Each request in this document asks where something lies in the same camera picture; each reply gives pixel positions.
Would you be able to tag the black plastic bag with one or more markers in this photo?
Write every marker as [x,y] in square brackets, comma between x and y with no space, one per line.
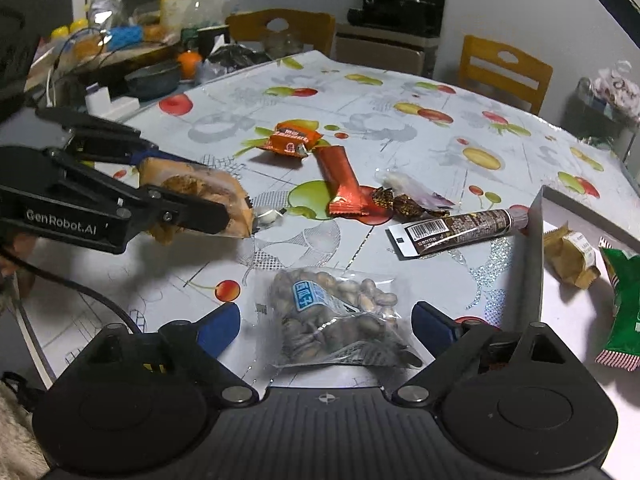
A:
[232,57]

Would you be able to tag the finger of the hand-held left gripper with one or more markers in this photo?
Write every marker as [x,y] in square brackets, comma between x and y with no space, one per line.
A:
[110,145]
[190,215]

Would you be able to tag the black oven appliance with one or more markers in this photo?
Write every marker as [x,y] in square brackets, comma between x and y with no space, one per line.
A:
[395,10]

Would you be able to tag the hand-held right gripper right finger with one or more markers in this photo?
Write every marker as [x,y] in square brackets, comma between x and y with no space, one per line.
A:
[431,327]

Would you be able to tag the brown tube snack packet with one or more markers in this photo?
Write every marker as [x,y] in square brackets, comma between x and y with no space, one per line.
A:
[460,227]

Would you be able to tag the blue sponge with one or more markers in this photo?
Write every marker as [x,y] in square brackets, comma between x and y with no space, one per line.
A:
[124,37]

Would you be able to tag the clear bag of nuts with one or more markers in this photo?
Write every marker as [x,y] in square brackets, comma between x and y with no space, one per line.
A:
[325,320]

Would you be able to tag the fruit print tablecloth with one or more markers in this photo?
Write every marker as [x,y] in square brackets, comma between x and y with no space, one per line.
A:
[380,110]

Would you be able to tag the dark bowl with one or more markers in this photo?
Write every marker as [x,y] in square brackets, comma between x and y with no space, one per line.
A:
[152,80]

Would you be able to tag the grey furry cloth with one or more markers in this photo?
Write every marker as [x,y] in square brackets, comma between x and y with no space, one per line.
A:
[15,425]

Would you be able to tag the clear wrapper with brown candy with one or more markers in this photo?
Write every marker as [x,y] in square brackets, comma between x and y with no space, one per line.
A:
[405,182]

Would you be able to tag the metal trolley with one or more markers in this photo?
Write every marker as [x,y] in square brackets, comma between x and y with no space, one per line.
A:
[585,110]

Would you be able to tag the orange fruit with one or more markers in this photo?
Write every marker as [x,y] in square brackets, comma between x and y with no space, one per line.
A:
[189,65]

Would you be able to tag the white plastic bag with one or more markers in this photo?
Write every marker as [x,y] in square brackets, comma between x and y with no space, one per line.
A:
[617,90]

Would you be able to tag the white cardboard box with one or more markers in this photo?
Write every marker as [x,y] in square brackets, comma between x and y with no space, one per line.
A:
[575,320]

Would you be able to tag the clear pastry snack packet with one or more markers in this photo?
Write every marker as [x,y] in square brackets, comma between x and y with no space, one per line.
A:
[220,185]

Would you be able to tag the wooden chair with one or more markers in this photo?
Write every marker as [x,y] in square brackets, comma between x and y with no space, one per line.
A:
[505,77]
[250,27]

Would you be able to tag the brown wrapped candy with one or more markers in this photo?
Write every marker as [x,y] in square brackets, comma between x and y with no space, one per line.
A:
[382,196]
[410,206]

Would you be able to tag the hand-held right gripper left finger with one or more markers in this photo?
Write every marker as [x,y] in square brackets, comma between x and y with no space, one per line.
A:
[220,321]

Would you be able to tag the green snack bag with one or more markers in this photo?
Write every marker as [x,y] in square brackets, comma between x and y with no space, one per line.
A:
[625,320]

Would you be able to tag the red snack bar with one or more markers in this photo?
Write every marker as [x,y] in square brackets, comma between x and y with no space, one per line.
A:
[342,175]

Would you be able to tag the small white box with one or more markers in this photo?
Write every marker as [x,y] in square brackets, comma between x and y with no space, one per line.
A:
[110,104]

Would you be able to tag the orange snack packet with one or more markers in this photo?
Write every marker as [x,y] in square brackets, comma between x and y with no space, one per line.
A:
[290,140]

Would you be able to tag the yellow brown snack packet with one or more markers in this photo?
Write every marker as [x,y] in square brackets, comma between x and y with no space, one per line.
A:
[570,260]

